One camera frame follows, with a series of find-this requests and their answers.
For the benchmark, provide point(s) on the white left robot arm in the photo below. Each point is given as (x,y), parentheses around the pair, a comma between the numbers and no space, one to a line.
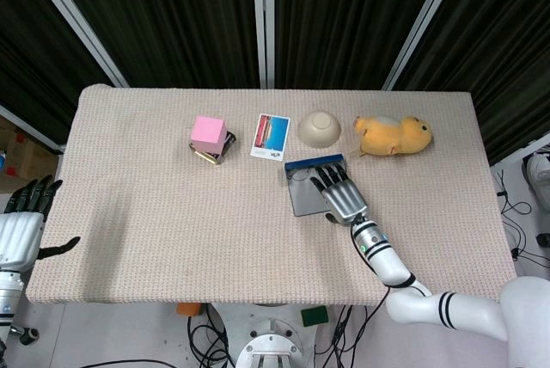
(8,295)

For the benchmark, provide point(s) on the pink cube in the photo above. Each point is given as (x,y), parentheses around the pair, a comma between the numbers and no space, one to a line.
(206,131)

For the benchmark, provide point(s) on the yellow plush toy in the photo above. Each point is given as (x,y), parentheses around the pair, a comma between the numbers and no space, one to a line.
(395,136)

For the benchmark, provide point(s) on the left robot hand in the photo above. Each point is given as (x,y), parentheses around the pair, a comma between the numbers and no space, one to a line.
(19,234)

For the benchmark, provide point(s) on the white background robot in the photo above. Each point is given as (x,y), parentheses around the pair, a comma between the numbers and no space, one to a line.
(539,170)

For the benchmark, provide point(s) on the beige woven tablecloth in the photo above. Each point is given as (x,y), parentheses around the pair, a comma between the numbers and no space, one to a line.
(172,234)

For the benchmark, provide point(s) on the orange block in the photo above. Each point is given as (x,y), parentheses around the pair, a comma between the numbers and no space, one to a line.
(188,308)

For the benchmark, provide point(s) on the aluminium frame post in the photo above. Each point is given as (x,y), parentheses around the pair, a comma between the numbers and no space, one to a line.
(425,20)
(77,20)
(263,20)

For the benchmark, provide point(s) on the green block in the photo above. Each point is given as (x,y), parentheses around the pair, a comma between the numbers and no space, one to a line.
(315,316)

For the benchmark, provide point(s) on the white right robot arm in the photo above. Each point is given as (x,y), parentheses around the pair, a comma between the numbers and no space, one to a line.
(386,260)

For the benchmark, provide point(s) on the dark blue cardboard box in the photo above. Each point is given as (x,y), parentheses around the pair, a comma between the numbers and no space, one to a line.
(305,196)

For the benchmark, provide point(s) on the beige upturned bowl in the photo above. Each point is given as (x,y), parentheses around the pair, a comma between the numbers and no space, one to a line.
(320,129)

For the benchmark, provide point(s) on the red and blue postcard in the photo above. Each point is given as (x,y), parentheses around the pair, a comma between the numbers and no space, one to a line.
(270,136)

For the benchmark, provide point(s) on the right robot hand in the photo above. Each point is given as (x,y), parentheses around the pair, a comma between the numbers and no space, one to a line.
(346,200)

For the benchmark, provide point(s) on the black and gold can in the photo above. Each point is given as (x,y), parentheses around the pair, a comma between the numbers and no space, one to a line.
(206,157)

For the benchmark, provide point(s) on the white robot torso base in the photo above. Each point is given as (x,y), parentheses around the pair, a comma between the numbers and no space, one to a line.
(270,342)

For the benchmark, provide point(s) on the black curtain panel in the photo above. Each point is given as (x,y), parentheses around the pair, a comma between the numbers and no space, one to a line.
(507,41)
(172,20)
(344,20)
(26,41)

